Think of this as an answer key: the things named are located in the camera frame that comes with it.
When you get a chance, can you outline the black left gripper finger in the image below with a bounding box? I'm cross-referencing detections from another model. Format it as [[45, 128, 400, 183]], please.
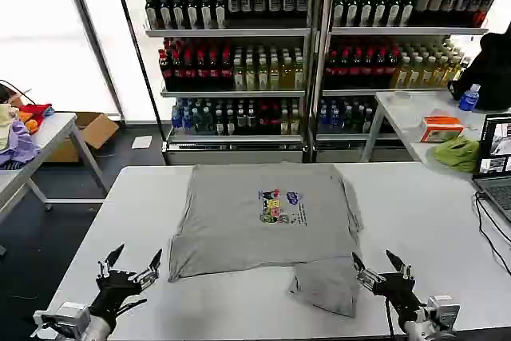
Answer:
[[97, 243, 125, 279], [128, 248, 164, 291]]

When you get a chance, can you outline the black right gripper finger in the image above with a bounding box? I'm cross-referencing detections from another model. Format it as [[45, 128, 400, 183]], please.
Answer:
[[351, 252, 378, 295], [384, 249, 414, 281]]

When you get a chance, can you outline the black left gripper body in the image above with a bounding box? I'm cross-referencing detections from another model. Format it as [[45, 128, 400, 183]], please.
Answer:
[[88, 269, 141, 320]]

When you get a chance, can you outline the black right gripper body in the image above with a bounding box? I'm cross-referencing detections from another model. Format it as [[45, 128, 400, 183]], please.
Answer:
[[371, 271, 426, 320]]

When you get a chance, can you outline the grey printed t-shirt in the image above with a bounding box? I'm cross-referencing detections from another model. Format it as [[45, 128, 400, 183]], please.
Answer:
[[167, 161, 366, 319]]

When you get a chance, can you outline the green cloth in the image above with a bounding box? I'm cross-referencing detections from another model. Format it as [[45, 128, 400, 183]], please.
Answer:
[[430, 134, 481, 175]]

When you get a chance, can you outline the open cardboard box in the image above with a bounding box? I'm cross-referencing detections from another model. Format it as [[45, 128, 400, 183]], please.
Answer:
[[46, 111, 121, 164]]

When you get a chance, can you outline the grey laptop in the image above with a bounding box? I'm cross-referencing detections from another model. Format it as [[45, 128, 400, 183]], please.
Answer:
[[470, 113, 511, 225]]

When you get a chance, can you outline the white side table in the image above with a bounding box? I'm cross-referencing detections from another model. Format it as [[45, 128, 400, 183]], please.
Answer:
[[0, 112, 109, 223]]

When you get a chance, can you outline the orange tissue box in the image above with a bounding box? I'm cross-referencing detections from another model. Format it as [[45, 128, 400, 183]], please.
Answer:
[[420, 114, 465, 144]]

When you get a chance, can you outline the purple cloth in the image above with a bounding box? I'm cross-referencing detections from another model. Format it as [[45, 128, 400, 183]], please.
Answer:
[[0, 118, 43, 171]]

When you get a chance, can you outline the white desk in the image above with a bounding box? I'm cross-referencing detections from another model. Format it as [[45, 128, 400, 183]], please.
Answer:
[[360, 89, 511, 180]]

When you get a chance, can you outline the orange cloth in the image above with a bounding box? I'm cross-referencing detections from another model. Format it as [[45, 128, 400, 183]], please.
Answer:
[[18, 111, 40, 135]]

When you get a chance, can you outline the red cloth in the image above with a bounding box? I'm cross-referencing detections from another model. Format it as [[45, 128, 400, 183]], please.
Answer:
[[18, 102, 53, 127]]

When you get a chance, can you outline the cream cloth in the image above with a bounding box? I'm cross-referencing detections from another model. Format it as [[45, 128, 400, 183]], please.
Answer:
[[0, 103, 21, 151]]

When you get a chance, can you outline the blue water bottle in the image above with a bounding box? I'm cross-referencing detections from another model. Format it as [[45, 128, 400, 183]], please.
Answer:
[[458, 83, 481, 113]]

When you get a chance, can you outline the small cardboard box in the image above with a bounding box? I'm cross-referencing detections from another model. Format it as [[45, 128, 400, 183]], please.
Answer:
[[6, 88, 34, 108]]

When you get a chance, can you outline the metal shelf rack with bottles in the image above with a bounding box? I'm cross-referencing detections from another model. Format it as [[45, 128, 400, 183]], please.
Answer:
[[128, 0, 320, 165], [315, 0, 497, 163]]

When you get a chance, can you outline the black bag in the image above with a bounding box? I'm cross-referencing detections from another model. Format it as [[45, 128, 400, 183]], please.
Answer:
[[446, 30, 511, 112]]

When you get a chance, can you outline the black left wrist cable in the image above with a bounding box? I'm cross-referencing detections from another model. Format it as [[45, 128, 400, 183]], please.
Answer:
[[113, 295, 149, 319]]

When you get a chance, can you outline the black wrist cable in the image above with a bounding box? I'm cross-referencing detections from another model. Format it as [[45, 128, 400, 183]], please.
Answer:
[[113, 295, 149, 319], [384, 295, 397, 337]]

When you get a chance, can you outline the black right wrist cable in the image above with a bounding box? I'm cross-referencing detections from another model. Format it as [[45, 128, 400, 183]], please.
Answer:
[[384, 295, 397, 337]]

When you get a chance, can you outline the black laptop cable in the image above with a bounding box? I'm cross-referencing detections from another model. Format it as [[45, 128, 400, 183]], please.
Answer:
[[476, 192, 511, 244], [473, 191, 511, 275]]

